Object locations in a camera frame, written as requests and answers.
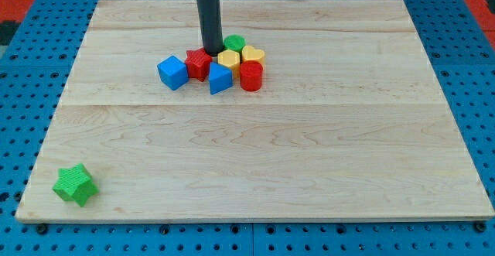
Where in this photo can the red star block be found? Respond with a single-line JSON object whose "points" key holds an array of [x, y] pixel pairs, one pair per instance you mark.
{"points": [[198, 64]]}

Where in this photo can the blue cube block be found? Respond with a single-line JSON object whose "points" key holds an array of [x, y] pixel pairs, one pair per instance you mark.
{"points": [[173, 72]]}

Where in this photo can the green star block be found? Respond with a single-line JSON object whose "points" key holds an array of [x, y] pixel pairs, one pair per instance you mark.
{"points": [[75, 184]]}

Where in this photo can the red cylinder block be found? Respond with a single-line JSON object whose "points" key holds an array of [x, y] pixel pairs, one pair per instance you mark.
{"points": [[251, 73]]}

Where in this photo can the blue triangle block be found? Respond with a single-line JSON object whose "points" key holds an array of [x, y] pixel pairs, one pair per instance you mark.
{"points": [[220, 78]]}

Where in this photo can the yellow hexagon block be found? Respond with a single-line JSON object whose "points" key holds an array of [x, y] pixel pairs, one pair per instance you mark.
{"points": [[230, 59]]}

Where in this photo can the yellow heart block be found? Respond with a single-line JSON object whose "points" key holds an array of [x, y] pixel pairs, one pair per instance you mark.
{"points": [[250, 53]]}

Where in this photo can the green cylinder block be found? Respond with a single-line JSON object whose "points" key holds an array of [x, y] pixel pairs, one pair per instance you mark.
{"points": [[234, 42]]}

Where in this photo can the light wooden board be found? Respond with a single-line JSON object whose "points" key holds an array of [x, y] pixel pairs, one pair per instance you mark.
{"points": [[350, 124]]}

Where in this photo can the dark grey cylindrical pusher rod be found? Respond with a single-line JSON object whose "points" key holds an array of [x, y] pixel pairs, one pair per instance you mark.
{"points": [[210, 24]]}

